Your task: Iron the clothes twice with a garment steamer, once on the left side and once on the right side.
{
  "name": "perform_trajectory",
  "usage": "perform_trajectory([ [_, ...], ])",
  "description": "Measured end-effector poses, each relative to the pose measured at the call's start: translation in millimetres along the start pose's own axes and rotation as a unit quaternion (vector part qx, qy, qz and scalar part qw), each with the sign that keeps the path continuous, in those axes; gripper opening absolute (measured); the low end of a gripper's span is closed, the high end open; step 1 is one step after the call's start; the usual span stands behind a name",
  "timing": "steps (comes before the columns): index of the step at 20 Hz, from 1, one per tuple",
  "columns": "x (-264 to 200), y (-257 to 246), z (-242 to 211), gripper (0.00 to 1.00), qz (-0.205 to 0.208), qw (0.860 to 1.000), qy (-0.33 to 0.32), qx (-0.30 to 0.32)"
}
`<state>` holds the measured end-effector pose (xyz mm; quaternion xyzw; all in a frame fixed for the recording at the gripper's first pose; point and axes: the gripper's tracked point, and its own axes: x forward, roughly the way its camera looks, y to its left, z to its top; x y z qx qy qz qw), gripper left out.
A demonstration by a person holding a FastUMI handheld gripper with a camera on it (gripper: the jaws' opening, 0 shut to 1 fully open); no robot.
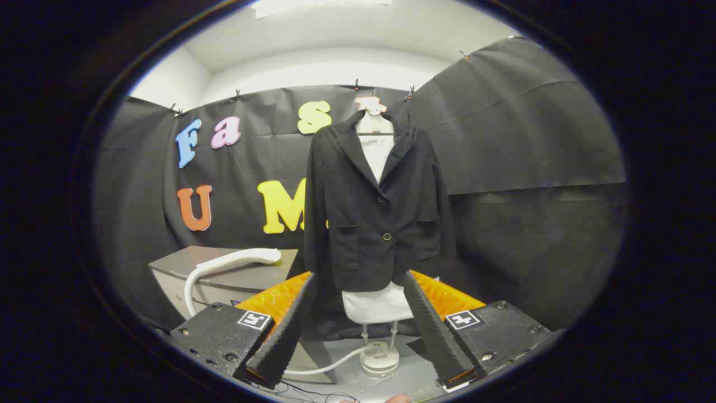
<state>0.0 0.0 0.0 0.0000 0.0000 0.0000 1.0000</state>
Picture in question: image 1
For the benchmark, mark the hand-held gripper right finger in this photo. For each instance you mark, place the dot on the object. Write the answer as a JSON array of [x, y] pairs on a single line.
[[436, 336]]

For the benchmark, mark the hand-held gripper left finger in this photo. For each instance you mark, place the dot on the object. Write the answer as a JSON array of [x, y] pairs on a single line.
[[285, 336]]

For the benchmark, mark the white garment steamer head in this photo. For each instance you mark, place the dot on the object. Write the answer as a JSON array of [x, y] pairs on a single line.
[[240, 258]]

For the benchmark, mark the black blazer jacket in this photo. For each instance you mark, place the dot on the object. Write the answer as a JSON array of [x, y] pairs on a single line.
[[363, 212]]

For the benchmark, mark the white mannequin torso on stand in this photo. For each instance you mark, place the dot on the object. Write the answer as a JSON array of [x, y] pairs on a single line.
[[377, 305]]

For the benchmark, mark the grey cabinet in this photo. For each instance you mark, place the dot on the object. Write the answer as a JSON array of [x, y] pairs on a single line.
[[173, 263]]

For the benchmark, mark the black backdrop cloth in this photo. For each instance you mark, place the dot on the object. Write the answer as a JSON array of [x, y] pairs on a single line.
[[503, 140]]

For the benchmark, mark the ceiling light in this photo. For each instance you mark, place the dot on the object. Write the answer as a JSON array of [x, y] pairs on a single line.
[[319, 5]]

